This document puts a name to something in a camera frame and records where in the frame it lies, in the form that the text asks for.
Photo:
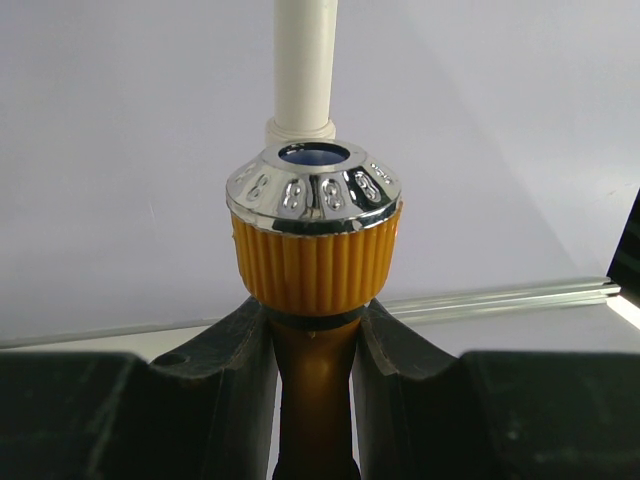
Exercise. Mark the orange faucet chrome knob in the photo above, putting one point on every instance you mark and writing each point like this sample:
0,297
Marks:
314,224

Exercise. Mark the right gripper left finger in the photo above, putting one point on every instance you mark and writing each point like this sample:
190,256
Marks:
200,411

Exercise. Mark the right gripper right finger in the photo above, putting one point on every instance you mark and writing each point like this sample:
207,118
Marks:
422,413

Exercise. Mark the white PVC pipe frame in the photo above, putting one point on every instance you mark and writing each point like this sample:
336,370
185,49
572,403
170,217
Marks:
304,42

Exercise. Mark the right aluminium frame post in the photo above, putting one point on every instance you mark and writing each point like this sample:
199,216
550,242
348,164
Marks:
418,310

